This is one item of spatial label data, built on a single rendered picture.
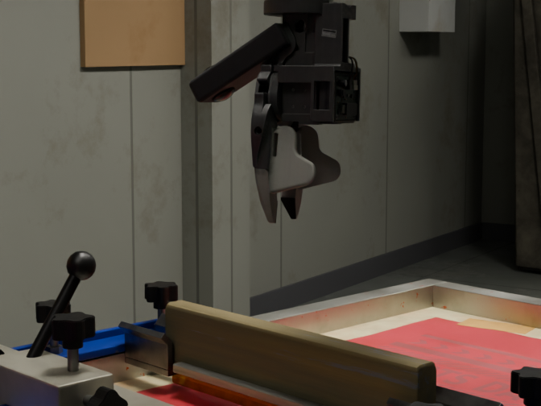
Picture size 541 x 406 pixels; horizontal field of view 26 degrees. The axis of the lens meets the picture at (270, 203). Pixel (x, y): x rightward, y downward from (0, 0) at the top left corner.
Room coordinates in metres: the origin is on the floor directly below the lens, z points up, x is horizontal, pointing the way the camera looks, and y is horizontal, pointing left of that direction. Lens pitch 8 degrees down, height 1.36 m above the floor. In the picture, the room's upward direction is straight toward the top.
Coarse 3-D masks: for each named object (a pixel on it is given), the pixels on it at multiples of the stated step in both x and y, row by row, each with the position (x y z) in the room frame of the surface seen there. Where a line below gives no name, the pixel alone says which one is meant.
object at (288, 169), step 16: (272, 128) 1.11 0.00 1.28; (288, 128) 1.11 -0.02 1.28; (272, 144) 1.11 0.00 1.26; (288, 144) 1.11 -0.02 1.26; (272, 160) 1.11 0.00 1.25; (288, 160) 1.11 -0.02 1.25; (304, 160) 1.10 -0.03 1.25; (256, 176) 1.11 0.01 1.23; (272, 176) 1.11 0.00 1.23; (288, 176) 1.10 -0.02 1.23; (304, 176) 1.10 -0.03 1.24; (272, 192) 1.11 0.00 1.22; (272, 208) 1.11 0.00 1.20
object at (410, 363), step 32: (192, 320) 1.31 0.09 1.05; (224, 320) 1.27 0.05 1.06; (256, 320) 1.26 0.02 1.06; (192, 352) 1.31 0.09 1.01; (224, 352) 1.27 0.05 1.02; (256, 352) 1.23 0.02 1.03; (288, 352) 1.19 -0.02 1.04; (320, 352) 1.16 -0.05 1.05; (352, 352) 1.13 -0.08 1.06; (384, 352) 1.12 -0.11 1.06; (256, 384) 1.23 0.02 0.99; (288, 384) 1.19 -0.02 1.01; (320, 384) 1.16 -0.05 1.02; (352, 384) 1.13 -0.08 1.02; (384, 384) 1.10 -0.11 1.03; (416, 384) 1.07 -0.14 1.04
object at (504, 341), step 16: (432, 320) 1.70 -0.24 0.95; (448, 320) 1.70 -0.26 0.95; (368, 336) 1.60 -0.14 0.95; (384, 336) 1.60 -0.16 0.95; (400, 336) 1.60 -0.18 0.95; (416, 336) 1.60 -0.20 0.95; (448, 336) 1.60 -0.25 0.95; (464, 336) 1.60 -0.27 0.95; (480, 336) 1.60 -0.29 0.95; (496, 336) 1.60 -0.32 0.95; (512, 336) 1.60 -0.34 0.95; (512, 352) 1.52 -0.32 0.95; (176, 384) 1.37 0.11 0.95; (176, 400) 1.30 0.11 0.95; (192, 400) 1.30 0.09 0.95; (208, 400) 1.30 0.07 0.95; (224, 400) 1.30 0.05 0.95
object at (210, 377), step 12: (180, 372) 1.30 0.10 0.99; (192, 372) 1.29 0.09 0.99; (204, 372) 1.28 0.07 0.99; (216, 372) 1.28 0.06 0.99; (216, 384) 1.26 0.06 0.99; (228, 384) 1.24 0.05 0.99; (240, 384) 1.23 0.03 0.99; (252, 384) 1.23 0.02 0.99; (252, 396) 1.22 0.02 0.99; (264, 396) 1.20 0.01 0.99; (276, 396) 1.19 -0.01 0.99; (288, 396) 1.19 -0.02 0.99
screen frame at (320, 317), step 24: (384, 288) 1.76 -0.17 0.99; (408, 288) 1.76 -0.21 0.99; (432, 288) 1.79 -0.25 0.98; (456, 288) 1.76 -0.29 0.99; (480, 288) 1.76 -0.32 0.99; (288, 312) 1.60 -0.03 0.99; (312, 312) 1.61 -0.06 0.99; (336, 312) 1.64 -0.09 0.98; (360, 312) 1.67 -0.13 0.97; (384, 312) 1.71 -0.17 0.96; (408, 312) 1.75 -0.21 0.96; (480, 312) 1.72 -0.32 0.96; (504, 312) 1.69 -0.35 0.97; (528, 312) 1.66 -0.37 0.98; (96, 360) 1.35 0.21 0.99; (120, 360) 1.38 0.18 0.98
